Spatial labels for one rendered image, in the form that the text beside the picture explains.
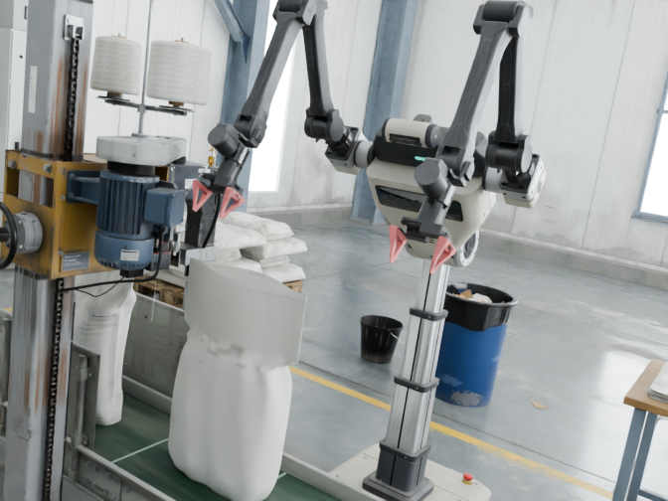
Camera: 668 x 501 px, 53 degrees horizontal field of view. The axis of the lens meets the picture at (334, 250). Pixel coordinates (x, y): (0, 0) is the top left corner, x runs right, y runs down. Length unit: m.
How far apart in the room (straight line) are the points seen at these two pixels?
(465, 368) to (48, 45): 2.93
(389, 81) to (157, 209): 9.06
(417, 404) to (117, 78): 1.43
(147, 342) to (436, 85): 8.30
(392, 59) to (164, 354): 8.44
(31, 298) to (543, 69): 8.75
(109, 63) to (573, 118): 8.29
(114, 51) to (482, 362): 2.78
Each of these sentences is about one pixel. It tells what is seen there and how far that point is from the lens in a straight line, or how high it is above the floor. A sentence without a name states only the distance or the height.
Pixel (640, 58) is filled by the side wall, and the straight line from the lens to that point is 9.79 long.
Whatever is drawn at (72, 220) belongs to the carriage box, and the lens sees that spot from 1.95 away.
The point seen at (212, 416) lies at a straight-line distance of 2.11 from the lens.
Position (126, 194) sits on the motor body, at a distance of 1.81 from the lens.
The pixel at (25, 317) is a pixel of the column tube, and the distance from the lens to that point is 2.07.
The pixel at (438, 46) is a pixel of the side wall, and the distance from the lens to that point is 10.69.
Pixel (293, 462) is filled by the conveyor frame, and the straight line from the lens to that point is 2.37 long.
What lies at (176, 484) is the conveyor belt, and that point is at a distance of 2.26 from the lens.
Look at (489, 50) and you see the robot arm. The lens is 1.62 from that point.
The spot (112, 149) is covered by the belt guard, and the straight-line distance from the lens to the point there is 1.79.
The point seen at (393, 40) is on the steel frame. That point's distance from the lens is 10.78.
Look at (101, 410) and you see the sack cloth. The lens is 2.57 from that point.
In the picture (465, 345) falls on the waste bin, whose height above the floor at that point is 0.38.
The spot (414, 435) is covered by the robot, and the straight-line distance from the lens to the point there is 2.46.
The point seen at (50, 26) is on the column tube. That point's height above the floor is 1.67.
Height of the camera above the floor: 1.55
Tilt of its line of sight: 11 degrees down
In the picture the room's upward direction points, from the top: 8 degrees clockwise
